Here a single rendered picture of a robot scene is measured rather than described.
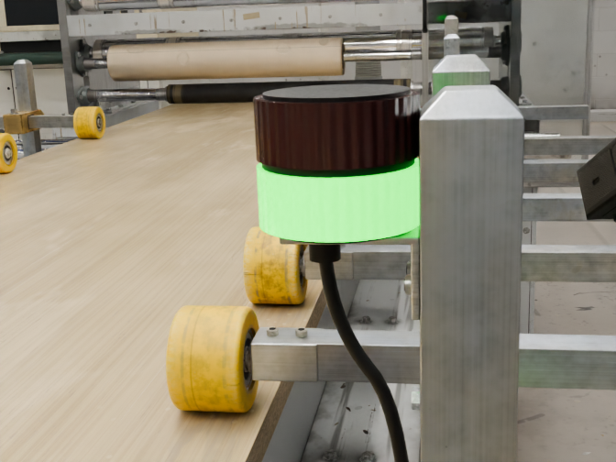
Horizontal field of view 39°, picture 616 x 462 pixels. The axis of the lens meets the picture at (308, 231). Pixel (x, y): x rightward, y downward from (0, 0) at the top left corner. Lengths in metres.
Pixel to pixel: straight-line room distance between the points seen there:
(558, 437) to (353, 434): 1.44
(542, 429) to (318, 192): 2.40
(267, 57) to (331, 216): 2.63
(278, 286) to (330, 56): 2.06
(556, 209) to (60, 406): 0.66
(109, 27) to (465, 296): 2.80
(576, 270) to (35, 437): 0.52
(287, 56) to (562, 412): 1.41
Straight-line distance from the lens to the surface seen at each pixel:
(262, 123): 0.30
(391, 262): 0.88
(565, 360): 0.64
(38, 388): 0.77
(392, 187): 0.30
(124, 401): 0.72
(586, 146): 1.63
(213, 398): 0.65
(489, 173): 0.30
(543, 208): 1.12
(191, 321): 0.65
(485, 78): 0.55
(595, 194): 0.42
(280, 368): 0.65
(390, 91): 0.31
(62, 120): 2.31
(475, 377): 0.32
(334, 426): 1.27
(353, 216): 0.30
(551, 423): 2.71
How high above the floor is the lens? 1.20
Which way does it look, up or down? 14 degrees down
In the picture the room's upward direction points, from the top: 2 degrees counter-clockwise
